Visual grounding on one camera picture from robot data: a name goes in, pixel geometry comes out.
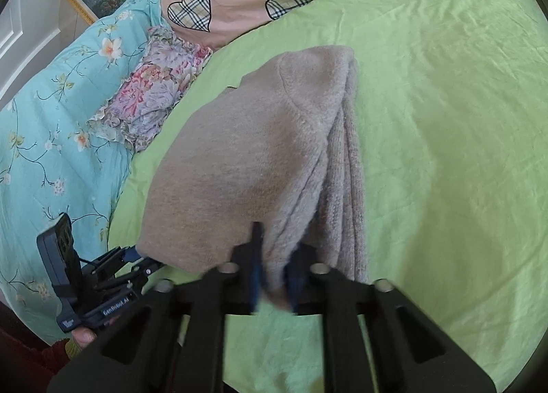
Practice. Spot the green sleeve cuff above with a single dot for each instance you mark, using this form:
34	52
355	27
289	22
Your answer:
73	348

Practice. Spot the white door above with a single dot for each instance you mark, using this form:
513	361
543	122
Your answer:
33	32

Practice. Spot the person's left hand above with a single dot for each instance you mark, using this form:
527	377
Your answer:
83	337

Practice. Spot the green bed sheet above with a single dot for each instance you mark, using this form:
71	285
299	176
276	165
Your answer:
452	118

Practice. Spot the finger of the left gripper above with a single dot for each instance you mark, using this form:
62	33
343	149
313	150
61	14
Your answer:
131	254

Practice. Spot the turquoise floral blanket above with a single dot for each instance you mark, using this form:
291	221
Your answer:
52	164

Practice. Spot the floral ruffled pillow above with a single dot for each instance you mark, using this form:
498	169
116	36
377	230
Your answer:
163	75

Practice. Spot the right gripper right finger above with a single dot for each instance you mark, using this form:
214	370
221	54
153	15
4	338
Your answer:
374	338

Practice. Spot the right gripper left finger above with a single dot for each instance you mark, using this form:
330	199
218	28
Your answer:
172	338

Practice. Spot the beige knit sweater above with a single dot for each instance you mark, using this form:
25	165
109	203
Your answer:
281	149

